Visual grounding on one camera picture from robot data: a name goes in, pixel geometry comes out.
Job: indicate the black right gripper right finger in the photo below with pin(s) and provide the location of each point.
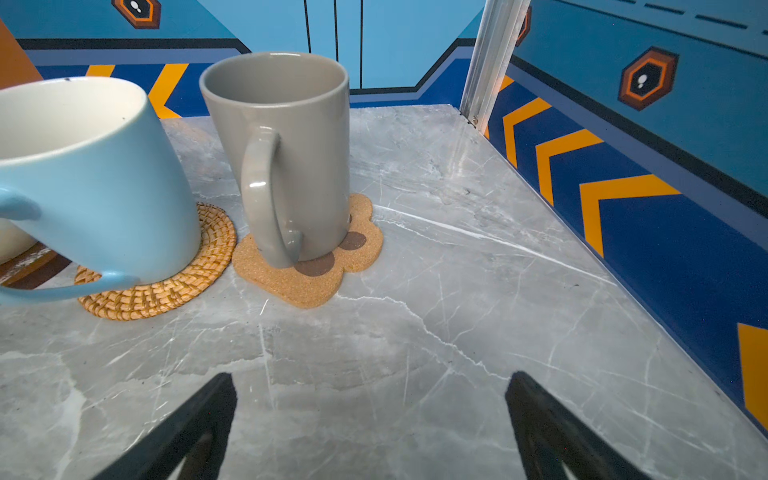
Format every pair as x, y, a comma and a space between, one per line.
553, 443

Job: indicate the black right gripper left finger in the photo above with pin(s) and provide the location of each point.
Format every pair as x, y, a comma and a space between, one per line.
192, 441

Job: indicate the cork paw print coaster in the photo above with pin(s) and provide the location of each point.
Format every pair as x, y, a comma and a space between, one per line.
312, 283

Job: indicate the light blue mug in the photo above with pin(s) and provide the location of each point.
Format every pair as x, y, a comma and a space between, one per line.
88, 170

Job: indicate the grey mug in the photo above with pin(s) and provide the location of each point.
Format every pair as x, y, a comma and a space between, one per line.
283, 120

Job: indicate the white mug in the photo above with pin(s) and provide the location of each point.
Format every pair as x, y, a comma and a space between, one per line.
13, 241

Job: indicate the woven rattan round coaster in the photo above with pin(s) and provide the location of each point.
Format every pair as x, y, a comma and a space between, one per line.
218, 241

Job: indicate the scratched brown round coaster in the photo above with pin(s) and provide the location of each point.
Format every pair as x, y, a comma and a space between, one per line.
32, 268

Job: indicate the aluminium corner post right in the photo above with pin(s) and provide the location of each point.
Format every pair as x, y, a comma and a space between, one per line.
500, 26

